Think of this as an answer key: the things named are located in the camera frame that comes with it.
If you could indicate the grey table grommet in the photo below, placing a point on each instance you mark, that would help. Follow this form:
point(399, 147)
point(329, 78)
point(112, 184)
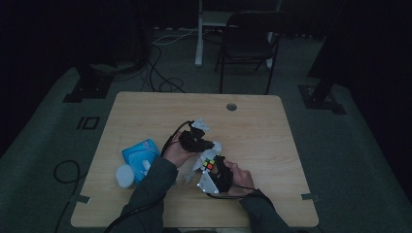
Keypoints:
point(231, 106)

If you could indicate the white desk frame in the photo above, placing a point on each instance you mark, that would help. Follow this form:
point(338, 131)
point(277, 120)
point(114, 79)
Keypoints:
point(199, 39)

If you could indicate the black folding chair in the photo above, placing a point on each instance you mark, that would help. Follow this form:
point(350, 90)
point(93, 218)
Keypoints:
point(249, 45)

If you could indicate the blue wet wipes pack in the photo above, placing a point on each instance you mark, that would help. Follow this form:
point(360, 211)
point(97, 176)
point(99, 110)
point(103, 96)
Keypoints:
point(139, 160)

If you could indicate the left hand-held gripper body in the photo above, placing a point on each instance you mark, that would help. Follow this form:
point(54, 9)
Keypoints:
point(191, 140)

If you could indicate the person's left hand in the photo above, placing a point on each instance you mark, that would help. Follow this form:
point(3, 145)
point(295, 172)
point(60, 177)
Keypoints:
point(176, 153)

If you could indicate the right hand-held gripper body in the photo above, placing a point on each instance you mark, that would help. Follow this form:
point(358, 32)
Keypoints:
point(220, 181)

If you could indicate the white wet wipe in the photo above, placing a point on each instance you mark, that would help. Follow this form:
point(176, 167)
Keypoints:
point(202, 158)

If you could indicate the grey tape piece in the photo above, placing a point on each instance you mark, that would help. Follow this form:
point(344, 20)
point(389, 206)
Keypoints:
point(310, 196)

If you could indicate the person's right hand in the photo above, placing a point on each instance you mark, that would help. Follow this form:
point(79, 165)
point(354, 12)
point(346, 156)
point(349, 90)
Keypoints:
point(241, 179)

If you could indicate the black stand base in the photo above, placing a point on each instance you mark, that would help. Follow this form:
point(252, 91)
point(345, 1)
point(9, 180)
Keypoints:
point(320, 98)
point(89, 87)

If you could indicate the multicoloured puzzle cube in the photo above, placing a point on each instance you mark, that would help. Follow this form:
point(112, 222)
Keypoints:
point(209, 164)

